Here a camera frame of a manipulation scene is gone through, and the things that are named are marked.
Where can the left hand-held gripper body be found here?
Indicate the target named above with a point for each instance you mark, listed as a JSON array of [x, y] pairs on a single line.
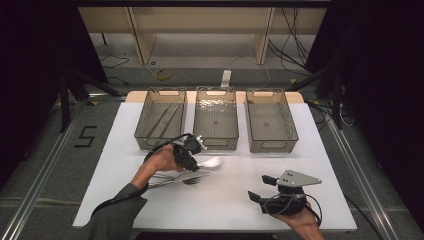
[[191, 145]]

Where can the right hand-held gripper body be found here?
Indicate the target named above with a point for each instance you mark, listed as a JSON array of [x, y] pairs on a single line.
[[295, 178]]

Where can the white ceramic spoon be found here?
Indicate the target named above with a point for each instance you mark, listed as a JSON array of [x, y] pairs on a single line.
[[213, 162]]

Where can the translucent grey plastic bin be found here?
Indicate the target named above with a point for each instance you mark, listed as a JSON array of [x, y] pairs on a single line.
[[216, 120], [270, 121], [153, 113]]

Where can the person's left hand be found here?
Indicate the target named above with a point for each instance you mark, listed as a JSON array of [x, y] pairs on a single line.
[[163, 160]]

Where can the person's right hand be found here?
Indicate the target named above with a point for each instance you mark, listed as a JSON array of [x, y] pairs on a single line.
[[305, 220]]

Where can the white table mat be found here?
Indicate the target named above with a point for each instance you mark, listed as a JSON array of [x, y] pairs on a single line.
[[213, 213]]

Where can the white power strip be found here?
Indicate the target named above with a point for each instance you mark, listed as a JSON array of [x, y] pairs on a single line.
[[226, 78]]

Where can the yellow tape roll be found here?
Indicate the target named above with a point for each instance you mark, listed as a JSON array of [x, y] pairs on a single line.
[[163, 75]]

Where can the black metal stand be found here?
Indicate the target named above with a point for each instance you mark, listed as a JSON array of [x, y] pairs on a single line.
[[336, 100], [65, 100]]

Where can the beige wooden shelf unit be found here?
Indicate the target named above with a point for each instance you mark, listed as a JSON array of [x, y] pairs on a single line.
[[200, 23]]

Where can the aluminium floor rail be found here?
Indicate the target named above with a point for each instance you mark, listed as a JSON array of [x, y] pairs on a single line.
[[366, 186], [40, 186]]

